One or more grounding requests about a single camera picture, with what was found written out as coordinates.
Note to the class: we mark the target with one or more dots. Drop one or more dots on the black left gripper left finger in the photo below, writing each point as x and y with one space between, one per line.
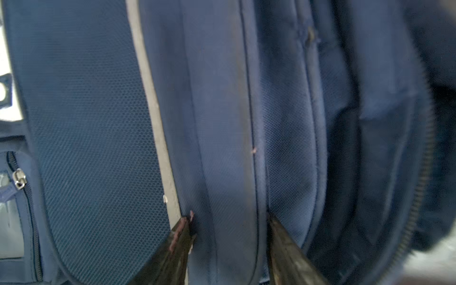
168 266

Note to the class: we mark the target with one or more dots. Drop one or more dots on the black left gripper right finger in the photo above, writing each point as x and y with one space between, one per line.
287 264

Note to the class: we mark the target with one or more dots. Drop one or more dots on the navy blue student backpack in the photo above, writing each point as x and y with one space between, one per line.
120 117

